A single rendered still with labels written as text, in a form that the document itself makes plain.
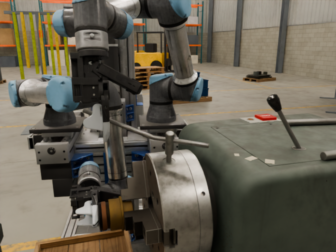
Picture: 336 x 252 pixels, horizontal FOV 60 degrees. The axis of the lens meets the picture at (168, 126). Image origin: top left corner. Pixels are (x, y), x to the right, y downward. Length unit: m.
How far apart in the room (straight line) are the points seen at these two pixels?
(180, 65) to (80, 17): 0.64
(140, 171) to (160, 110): 0.60
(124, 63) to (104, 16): 0.84
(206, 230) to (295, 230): 0.21
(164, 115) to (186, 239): 0.78
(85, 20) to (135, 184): 0.45
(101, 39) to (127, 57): 0.88
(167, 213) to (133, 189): 0.17
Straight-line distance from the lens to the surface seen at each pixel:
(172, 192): 0.72
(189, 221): 0.73
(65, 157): 1.35
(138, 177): 0.85
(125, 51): 1.55
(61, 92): 0.98
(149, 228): 0.74
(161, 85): 1.38
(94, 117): 0.69
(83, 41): 0.70
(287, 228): 0.78
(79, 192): 0.91
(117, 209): 0.81
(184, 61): 1.26
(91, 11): 0.71
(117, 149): 1.10
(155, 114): 1.41
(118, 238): 1.09
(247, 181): 0.68
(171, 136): 0.72
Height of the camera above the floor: 1.53
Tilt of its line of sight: 16 degrees down
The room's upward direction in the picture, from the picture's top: straight up
